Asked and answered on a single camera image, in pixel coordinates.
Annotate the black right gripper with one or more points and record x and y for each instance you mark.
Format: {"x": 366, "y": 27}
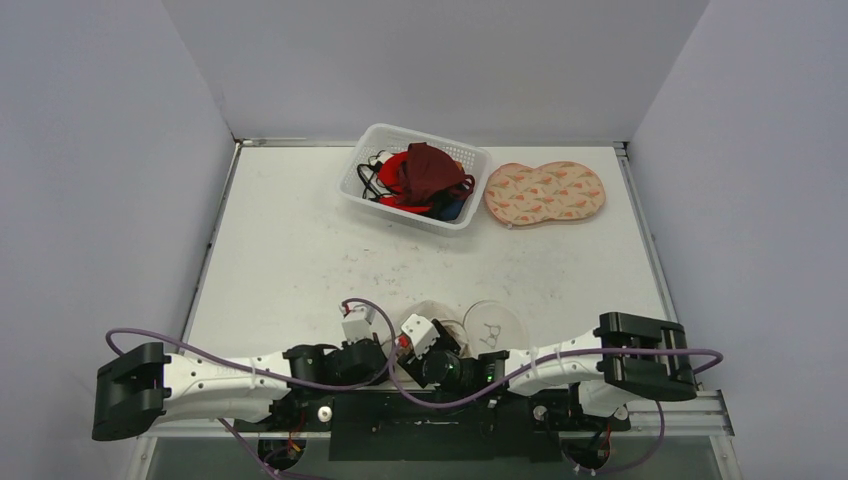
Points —
{"x": 436, "y": 357}

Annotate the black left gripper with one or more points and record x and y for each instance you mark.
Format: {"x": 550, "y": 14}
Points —
{"x": 373, "y": 376}

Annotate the white round mesh laundry bag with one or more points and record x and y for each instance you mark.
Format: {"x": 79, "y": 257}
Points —
{"x": 486, "y": 326}

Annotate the dark red garment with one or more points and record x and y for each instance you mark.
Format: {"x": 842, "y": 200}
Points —
{"x": 426, "y": 175}

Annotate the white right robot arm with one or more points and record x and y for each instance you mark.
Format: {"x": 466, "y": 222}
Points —
{"x": 626, "y": 357}

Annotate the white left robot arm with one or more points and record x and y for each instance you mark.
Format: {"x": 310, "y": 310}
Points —
{"x": 148, "y": 386}

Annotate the navy blue bra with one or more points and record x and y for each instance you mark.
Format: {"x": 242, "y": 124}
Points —
{"x": 450, "y": 211}

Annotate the black and white bra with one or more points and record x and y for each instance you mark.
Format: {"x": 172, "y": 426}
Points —
{"x": 374, "y": 189}

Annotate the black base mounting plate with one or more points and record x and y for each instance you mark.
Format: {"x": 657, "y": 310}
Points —
{"x": 374, "y": 425}

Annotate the white plastic basket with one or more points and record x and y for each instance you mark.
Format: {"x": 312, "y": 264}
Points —
{"x": 390, "y": 138}

